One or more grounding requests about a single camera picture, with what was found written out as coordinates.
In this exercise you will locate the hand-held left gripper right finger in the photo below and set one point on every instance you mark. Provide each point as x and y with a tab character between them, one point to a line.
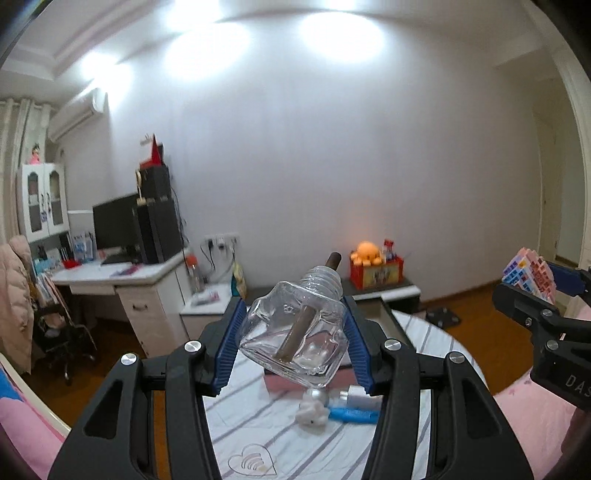
358	346

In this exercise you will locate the black monitor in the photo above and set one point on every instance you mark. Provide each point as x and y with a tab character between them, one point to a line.
115	226

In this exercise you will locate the pink notebook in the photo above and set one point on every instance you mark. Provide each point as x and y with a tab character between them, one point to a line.
124	271

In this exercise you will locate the white curtain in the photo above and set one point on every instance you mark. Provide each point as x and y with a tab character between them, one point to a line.
14	138

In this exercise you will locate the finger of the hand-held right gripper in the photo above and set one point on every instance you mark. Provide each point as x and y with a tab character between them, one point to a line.
531	309
568	279

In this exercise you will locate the red tray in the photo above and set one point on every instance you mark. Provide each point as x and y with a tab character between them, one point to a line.
70	264

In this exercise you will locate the blue tube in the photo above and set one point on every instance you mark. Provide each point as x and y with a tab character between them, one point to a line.
355	415

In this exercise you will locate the pink blanket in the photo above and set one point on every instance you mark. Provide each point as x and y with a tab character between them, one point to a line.
23	429

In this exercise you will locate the small red blue toy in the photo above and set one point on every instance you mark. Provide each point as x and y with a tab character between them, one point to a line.
389	249

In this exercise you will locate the yellow blue snack bag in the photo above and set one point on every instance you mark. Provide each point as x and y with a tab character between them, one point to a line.
239	279

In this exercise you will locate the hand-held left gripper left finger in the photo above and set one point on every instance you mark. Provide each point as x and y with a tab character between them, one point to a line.
231	341

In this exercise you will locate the pink doll figure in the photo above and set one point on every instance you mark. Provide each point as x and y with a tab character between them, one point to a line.
34	154

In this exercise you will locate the white charger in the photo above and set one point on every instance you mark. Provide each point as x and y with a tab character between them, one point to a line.
353	395

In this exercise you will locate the black keyboard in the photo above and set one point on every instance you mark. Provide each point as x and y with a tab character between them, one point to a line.
117	260

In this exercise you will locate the clear glass bottle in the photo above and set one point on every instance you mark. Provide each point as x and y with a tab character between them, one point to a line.
268	323

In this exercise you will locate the pink jacket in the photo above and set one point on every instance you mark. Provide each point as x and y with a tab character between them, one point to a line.
16	300

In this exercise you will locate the black floor scale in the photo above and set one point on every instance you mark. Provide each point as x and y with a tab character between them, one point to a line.
441	316

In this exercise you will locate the black and white bench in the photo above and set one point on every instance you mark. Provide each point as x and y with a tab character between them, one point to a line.
397	291

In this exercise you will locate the pink box with black rim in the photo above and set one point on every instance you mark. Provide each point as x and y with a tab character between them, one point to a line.
345	377

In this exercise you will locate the white door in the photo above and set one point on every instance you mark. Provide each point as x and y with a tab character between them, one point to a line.
549	184

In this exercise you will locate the blue white box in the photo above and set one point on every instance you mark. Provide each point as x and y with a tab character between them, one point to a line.
83	244

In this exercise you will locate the round table striped cloth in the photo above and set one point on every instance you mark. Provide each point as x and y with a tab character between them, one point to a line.
286	443

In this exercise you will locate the black office chair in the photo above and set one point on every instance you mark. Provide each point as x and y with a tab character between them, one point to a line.
64	337

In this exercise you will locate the bottle with orange cap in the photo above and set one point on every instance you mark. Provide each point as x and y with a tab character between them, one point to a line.
195	273

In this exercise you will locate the pink fabric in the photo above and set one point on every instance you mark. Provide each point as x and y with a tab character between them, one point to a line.
531	415

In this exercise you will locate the white wall cabinet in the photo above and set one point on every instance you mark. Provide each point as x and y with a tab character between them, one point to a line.
44	230

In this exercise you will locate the pink building block model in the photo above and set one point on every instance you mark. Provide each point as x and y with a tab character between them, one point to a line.
526	272

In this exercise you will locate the white robot toy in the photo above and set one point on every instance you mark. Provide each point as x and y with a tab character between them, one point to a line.
314	408

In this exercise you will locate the white wall outlet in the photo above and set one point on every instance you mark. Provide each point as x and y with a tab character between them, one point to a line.
221	241

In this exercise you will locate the small beige stand gadget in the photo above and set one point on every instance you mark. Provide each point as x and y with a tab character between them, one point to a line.
138	189

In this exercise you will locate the white air conditioner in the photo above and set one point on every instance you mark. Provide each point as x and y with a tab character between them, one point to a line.
76	115

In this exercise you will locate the red toy box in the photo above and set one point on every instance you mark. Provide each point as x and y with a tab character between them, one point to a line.
376	275

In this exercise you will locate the white nightstand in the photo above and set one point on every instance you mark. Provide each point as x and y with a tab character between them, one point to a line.
207	305

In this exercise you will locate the black computer tower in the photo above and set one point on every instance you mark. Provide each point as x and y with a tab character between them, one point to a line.
159	233

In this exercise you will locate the pink packet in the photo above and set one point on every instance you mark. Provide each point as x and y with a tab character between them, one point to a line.
205	298

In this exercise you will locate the orange octopus plush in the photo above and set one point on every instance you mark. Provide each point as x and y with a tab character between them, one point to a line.
367	251

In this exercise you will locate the black speaker box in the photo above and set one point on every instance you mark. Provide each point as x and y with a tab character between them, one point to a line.
156	182

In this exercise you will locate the white desk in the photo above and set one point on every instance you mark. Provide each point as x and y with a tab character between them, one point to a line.
152	309

